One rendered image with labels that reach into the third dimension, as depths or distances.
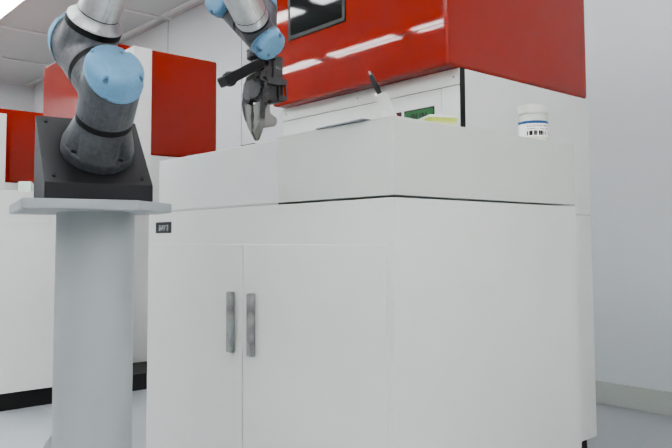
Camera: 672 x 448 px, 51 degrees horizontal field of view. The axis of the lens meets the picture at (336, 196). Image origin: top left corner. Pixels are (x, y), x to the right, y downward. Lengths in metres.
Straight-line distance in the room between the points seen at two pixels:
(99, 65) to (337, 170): 0.50
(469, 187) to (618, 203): 2.00
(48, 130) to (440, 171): 0.84
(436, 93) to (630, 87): 1.51
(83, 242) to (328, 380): 0.57
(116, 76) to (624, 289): 2.52
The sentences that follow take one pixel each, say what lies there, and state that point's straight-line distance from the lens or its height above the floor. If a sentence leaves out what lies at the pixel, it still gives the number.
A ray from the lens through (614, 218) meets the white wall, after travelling 3.40.
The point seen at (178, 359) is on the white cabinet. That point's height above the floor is 0.43.
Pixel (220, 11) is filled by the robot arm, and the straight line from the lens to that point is 1.66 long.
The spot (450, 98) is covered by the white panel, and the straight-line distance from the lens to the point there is 2.03.
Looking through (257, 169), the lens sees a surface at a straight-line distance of 1.61.
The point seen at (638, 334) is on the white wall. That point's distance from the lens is 3.38.
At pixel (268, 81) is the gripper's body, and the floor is 1.12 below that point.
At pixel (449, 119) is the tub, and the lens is 1.69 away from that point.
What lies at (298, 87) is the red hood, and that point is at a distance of 2.46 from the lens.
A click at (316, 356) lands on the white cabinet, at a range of 1.45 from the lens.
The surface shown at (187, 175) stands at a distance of 1.87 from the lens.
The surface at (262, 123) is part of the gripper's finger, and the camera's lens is 1.69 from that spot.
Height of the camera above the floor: 0.74
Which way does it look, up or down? 4 degrees up
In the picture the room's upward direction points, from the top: straight up
